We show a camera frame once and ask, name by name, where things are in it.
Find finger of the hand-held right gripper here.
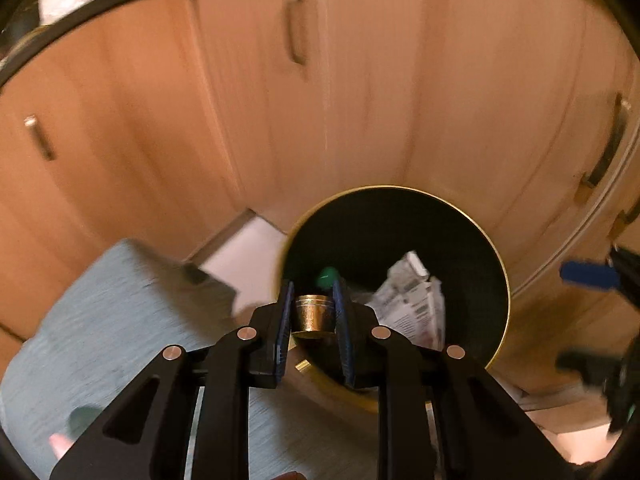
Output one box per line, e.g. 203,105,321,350
559,244,640,311
556,351,617,387

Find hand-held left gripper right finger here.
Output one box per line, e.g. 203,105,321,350
331,279,574,480

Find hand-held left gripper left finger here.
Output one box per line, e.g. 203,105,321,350
50,280,296,480

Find brass-coloured metal cap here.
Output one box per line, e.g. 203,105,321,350
291,294,336,339

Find white printed paper packet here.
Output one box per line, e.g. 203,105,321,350
369,250,447,352

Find black trash bin gold rim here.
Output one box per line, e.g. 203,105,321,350
280,185,512,413

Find clear plastic bottle green cap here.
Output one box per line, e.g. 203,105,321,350
314,266,342,292

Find small dark object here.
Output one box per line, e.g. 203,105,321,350
181,264,210,287

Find blue-grey patterned rug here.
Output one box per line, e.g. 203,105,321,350
0,237,386,480

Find wooden cabinet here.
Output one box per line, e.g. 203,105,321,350
0,0,640,423

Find black countertop edge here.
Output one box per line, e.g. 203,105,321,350
0,0,231,88

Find brass cabinet handle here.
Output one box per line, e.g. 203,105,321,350
286,0,310,67
24,115,57,162
579,91,634,189
609,204,640,242

